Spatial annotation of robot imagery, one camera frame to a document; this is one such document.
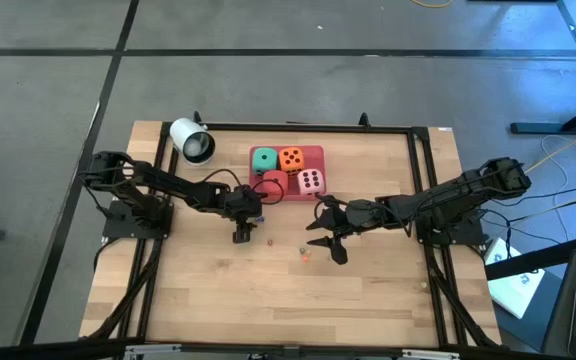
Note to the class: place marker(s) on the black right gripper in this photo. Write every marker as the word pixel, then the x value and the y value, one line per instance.
pixel 360 216

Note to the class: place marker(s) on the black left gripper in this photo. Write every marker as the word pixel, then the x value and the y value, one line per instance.
pixel 243 205

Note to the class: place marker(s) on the pink translucent plastic bin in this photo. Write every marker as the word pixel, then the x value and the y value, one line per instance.
pixel 258 190

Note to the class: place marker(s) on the large pink foam die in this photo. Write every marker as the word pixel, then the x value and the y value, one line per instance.
pixel 311 181

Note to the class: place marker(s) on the large red foam die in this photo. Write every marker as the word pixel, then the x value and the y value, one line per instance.
pixel 274 184

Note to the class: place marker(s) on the large teal foam die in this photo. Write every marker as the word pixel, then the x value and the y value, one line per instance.
pixel 265 161

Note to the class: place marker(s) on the large orange foam die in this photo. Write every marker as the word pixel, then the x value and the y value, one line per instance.
pixel 291 160

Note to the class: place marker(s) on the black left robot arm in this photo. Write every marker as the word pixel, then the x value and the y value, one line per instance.
pixel 163 182

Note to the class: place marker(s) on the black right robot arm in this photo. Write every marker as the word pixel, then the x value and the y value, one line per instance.
pixel 448 197

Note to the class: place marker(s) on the white box with blue print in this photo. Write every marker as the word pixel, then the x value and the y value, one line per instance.
pixel 513 290

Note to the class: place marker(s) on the black aluminium table frame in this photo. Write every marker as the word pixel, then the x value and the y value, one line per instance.
pixel 378 129

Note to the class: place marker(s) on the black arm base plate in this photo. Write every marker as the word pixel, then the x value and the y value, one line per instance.
pixel 118 230
pixel 470 236

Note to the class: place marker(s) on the black diagonal frame strut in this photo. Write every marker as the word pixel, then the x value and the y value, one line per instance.
pixel 543 257

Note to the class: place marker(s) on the black camera rig crossbar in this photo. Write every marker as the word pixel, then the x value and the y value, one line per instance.
pixel 43 351

